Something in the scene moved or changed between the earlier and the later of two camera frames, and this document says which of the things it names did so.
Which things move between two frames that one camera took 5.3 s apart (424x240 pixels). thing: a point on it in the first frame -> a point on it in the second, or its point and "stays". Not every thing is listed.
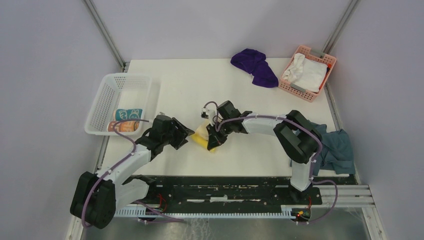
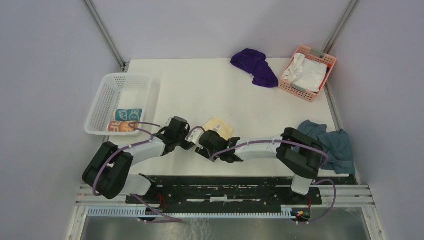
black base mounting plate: (231, 193) stays
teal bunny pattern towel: (122, 114) stays
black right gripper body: (224, 128) -> (204, 152)
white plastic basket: (119, 91) stays
